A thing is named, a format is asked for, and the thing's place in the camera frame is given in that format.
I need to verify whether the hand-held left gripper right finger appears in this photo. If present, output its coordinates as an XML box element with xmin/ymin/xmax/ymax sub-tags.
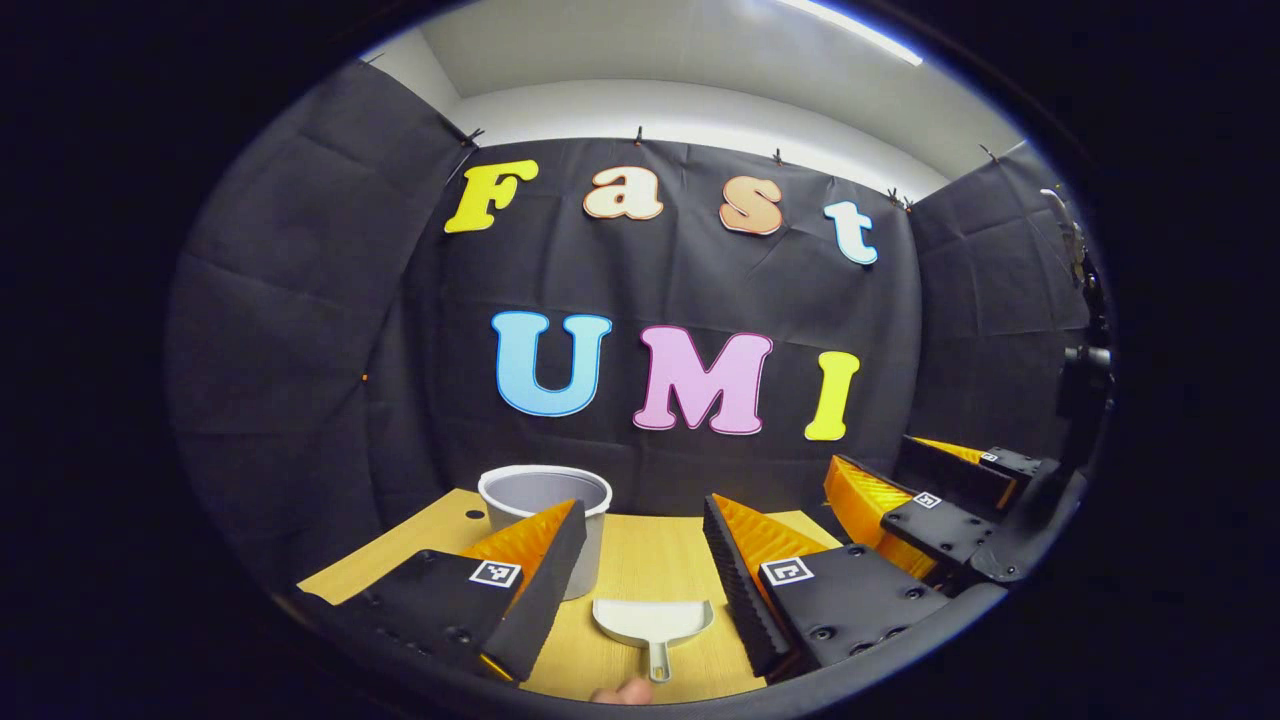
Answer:
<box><xmin>702</xmin><ymin>492</ymin><xmax>952</xmax><ymax>683</ymax></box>

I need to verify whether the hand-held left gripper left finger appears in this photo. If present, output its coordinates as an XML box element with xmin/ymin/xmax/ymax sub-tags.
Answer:
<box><xmin>298</xmin><ymin>498</ymin><xmax>590</xmax><ymax>687</ymax></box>

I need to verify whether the small grey dustpan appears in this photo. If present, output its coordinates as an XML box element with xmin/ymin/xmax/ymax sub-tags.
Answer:
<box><xmin>592</xmin><ymin>598</ymin><xmax>716</xmax><ymax>684</ymax></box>

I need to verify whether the grey garbage bin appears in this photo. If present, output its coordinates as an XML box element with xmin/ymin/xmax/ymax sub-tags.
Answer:
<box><xmin>477</xmin><ymin>464</ymin><xmax>614</xmax><ymax>601</ymax></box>

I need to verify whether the wooden desktop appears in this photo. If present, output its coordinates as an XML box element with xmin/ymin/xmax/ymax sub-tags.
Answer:
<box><xmin>297</xmin><ymin>487</ymin><xmax>846</xmax><ymax>704</ymax></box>

